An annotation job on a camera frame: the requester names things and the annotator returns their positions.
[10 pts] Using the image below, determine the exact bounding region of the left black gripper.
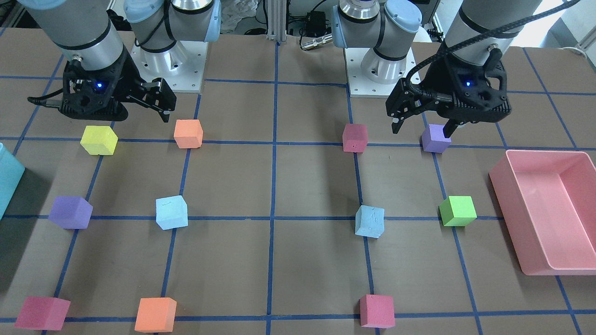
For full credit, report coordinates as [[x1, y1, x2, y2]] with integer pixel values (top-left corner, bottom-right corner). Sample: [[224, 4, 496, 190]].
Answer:
[[386, 78, 459, 139]]

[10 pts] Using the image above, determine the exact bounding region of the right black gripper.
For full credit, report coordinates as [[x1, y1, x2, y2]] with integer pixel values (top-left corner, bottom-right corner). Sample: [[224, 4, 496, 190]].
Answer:
[[122, 70, 176, 123]]

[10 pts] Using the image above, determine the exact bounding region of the light blue block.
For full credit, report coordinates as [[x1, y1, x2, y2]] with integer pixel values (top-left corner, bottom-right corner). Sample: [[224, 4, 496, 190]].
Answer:
[[355, 205, 385, 238], [156, 195, 188, 230]]

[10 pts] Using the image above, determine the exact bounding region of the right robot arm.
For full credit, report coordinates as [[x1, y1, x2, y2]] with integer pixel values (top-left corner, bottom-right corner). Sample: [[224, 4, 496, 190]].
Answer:
[[20, 0, 222, 122]]

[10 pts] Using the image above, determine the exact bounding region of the purple block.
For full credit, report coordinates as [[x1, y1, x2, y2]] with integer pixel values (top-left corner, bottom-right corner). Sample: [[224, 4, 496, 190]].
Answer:
[[48, 196, 93, 229], [421, 124, 452, 154]]

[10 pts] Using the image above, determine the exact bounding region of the orange block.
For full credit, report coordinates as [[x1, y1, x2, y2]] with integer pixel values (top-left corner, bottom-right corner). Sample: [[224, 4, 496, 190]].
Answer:
[[173, 119, 203, 149], [134, 297, 177, 333]]

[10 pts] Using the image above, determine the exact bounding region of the dark pink block near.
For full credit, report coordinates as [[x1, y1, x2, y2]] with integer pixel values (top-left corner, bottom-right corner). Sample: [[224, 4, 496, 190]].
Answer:
[[342, 123, 368, 153]]

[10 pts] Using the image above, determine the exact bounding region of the yellow block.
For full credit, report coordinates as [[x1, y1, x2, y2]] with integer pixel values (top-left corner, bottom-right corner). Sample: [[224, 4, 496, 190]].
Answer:
[[80, 125, 118, 155]]

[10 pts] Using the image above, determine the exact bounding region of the green block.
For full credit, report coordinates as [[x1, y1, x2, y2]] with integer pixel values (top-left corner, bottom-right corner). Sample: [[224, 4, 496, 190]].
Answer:
[[439, 196, 477, 227]]

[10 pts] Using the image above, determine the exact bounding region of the pink tray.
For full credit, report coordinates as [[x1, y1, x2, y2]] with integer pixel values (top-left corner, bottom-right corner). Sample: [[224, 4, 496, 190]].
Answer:
[[489, 150, 596, 275]]

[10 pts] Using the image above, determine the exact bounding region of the cyan tray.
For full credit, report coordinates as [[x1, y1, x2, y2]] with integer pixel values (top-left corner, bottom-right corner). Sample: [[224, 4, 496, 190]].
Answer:
[[0, 143, 25, 218]]

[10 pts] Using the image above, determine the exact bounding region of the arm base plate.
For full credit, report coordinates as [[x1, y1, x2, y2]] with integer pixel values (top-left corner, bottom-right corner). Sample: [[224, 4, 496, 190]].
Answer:
[[130, 41, 209, 94], [344, 47, 416, 98]]

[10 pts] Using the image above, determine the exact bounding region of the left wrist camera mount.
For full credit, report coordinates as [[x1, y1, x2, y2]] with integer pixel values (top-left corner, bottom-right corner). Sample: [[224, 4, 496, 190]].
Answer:
[[421, 47, 512, 128]]

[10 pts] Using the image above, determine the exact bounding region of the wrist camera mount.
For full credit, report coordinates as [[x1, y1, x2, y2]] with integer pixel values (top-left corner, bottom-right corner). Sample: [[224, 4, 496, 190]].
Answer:
[[421, 47, 512, 128], [28, 47, 142, 122]]

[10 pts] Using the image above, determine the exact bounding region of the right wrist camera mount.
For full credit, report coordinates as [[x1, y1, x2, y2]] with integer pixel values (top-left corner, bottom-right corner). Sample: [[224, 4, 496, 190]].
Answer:
[[28, 47, 142, 122]]

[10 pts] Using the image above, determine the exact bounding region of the aluminium frame post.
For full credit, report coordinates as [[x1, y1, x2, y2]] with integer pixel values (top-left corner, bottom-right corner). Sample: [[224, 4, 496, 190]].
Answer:
[[263, 0, 289, 44]]

